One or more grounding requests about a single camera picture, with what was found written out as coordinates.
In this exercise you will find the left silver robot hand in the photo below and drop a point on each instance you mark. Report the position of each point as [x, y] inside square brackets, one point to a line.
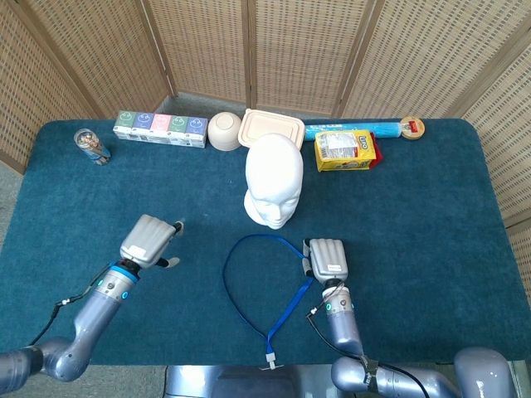
[145, 240]

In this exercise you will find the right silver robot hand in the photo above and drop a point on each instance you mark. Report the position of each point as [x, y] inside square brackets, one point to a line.
[327, 259]

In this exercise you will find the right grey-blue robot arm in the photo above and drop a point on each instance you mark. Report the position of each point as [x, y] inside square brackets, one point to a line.
[344, 327]

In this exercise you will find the blue table cloth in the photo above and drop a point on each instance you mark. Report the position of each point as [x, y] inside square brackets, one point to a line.
[124, 186]

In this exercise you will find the white foam mannequin head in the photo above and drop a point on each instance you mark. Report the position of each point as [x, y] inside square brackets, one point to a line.
[274, 174]

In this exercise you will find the clear jar of sticks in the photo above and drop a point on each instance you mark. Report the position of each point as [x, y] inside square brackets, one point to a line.
[92, 147]

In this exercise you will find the yellow snack bag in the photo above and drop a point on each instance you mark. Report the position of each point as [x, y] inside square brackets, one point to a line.
[344, 151]

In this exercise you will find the multicolour tissue pack row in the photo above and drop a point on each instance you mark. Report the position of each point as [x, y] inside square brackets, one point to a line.
[162, 128]

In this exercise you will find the light blue rolled mat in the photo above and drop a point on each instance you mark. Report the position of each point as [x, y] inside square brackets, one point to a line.
[352, 127]

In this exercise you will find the beige upturned bowl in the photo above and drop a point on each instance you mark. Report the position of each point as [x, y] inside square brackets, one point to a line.
[224, 130]

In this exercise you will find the beige lidded lunch box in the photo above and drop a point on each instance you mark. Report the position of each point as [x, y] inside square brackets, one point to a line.
[269, 128]

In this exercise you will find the grey robot torso base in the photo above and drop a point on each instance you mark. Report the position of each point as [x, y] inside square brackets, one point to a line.
[249, 381]

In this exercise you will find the round wooden tin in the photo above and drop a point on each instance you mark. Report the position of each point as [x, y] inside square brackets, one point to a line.
[412, 127]

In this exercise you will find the wicker folding screen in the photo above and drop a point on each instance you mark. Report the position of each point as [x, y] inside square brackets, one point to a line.
[207, 41]

